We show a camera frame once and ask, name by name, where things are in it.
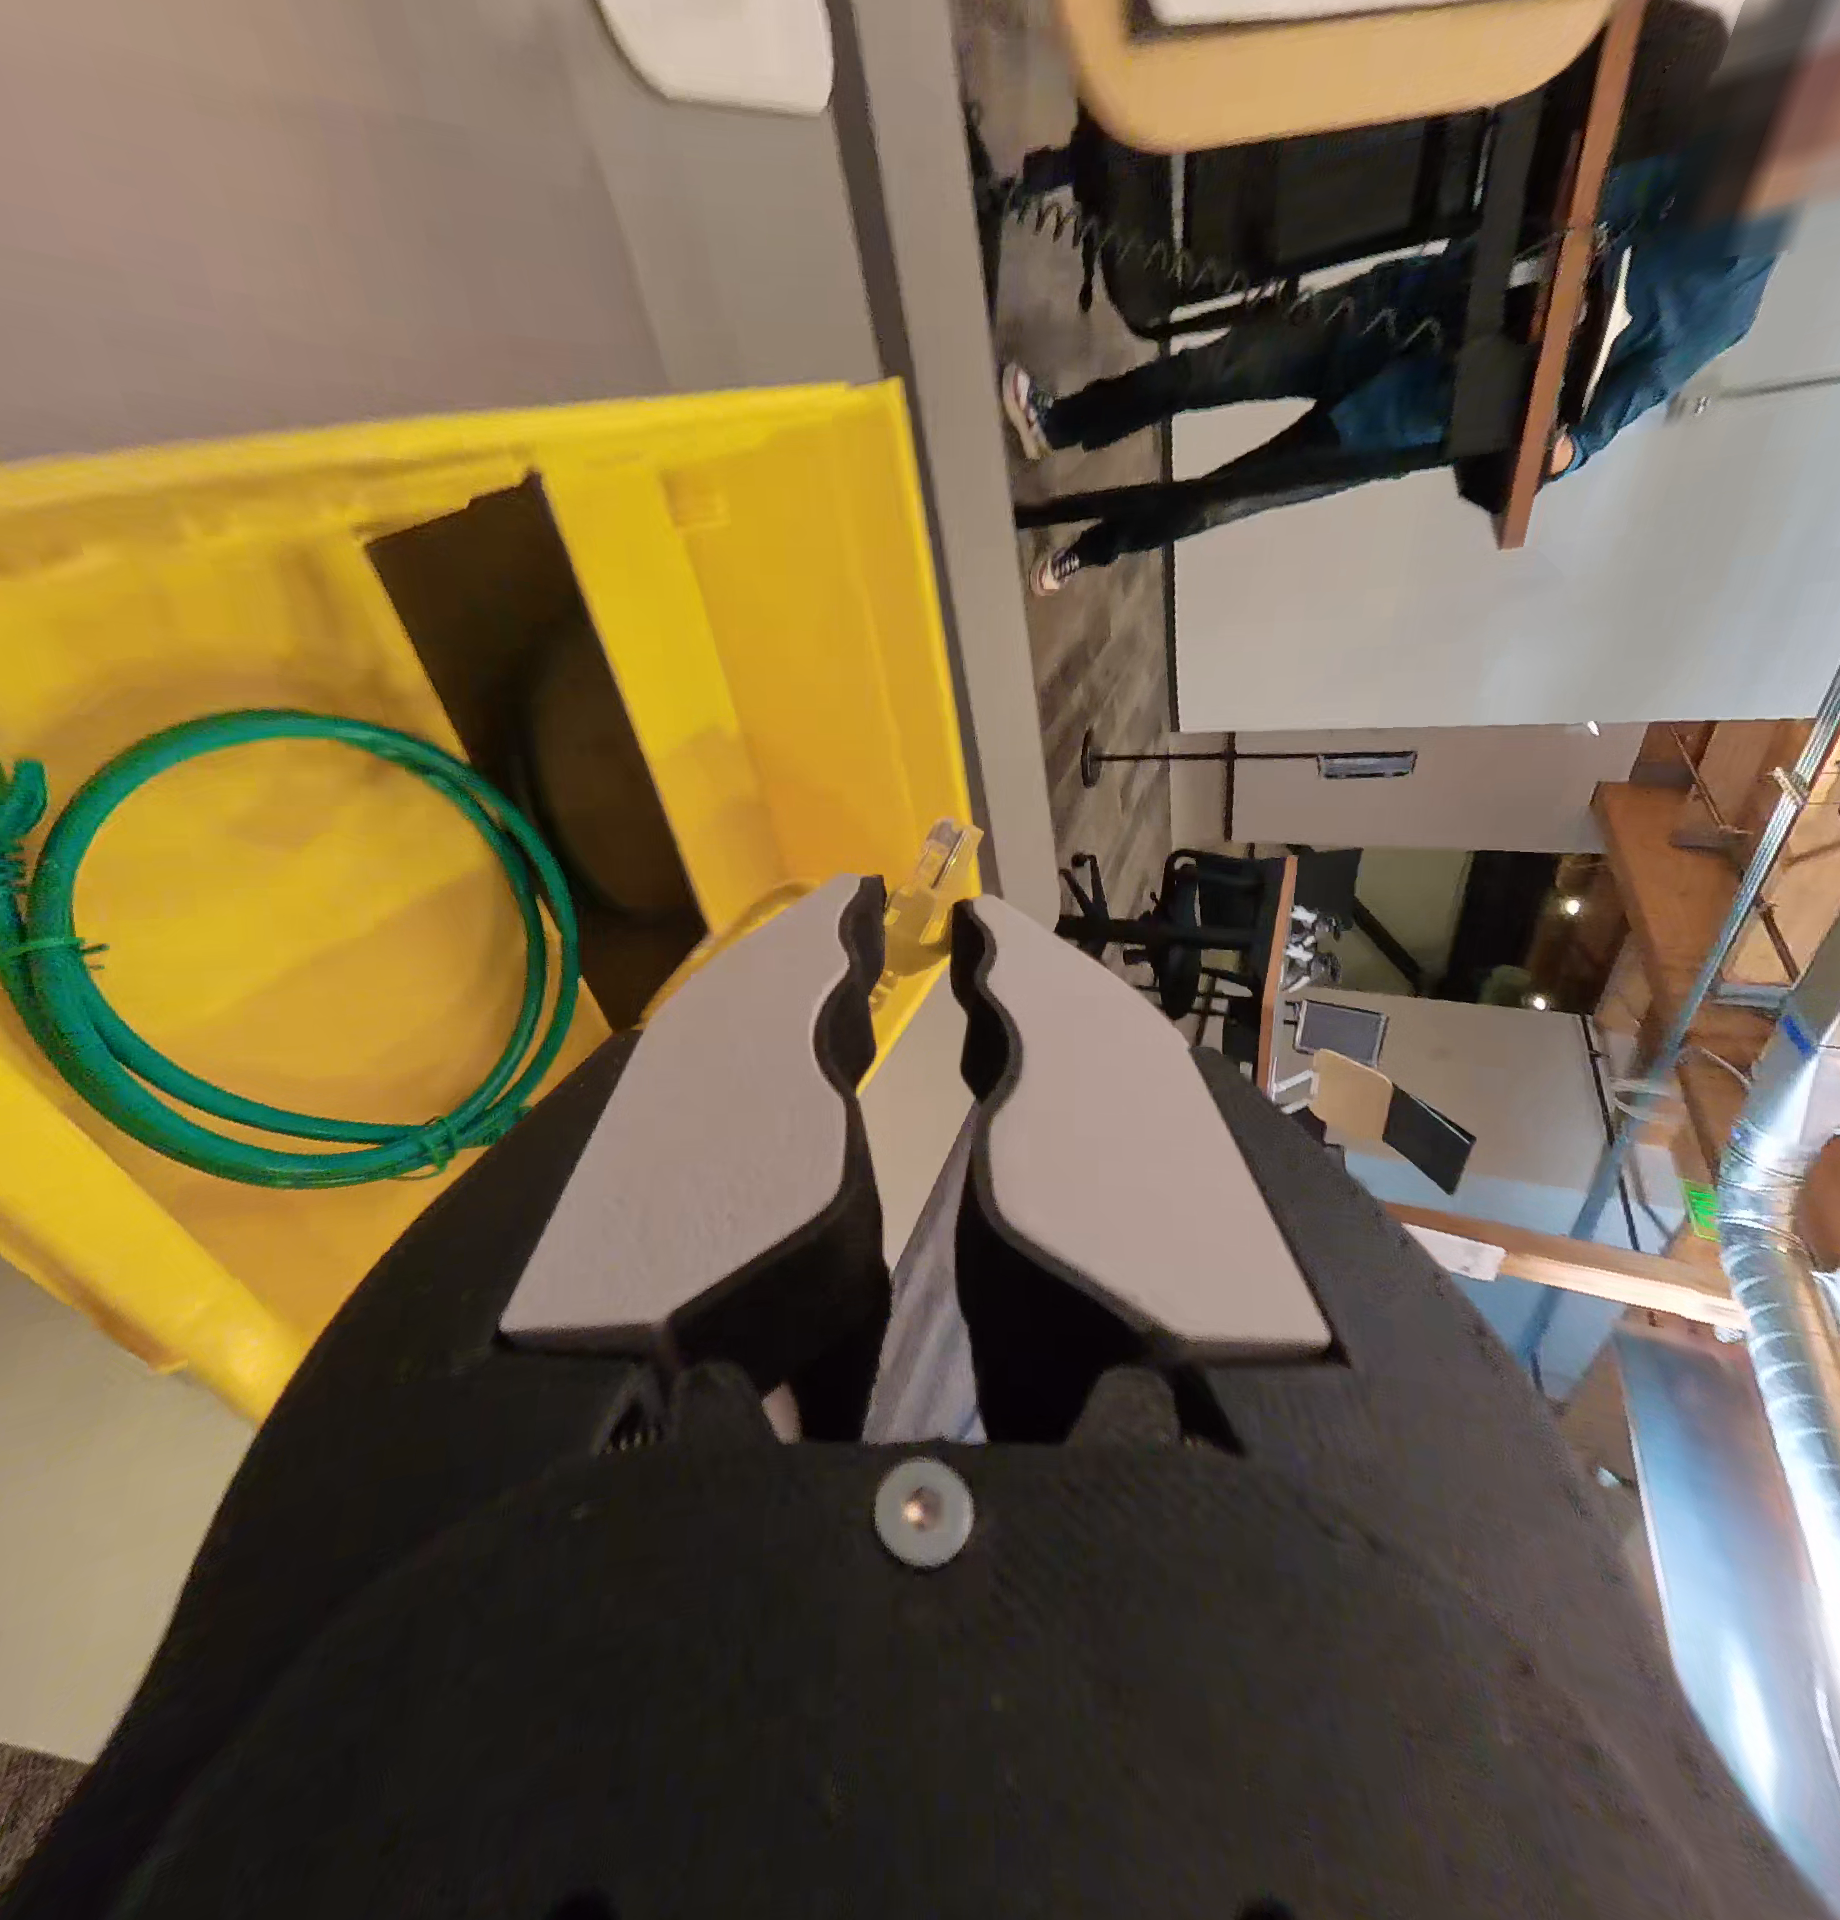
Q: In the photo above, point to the wooden edged desk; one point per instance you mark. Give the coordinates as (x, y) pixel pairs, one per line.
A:
(1551, 376)

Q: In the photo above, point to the light wooden round-cornered table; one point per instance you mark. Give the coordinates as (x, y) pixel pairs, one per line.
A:
(1310, 91)

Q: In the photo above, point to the black floor stand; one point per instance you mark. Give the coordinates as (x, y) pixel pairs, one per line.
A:
(1233, 758)

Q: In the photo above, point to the small computer monitor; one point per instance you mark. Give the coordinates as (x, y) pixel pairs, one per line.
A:
(1339, 1027)

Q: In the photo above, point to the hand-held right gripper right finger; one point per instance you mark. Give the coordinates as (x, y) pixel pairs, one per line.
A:
(1129, 1141)

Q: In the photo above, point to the silver ventilation duct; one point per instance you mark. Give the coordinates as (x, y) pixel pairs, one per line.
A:
(1783, 1320)

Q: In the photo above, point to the pale wooden chair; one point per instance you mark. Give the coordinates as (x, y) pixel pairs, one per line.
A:
(1355, 1104)

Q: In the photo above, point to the white router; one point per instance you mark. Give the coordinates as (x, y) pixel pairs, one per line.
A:
(726, 46)

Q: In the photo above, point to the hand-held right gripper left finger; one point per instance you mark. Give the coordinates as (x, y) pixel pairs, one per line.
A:
(693, 1112)

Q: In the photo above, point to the yellow plastic bin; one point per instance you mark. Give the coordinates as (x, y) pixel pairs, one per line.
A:
(798, 600)

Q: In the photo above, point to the black office chair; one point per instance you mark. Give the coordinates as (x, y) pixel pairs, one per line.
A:
(1189, 915)

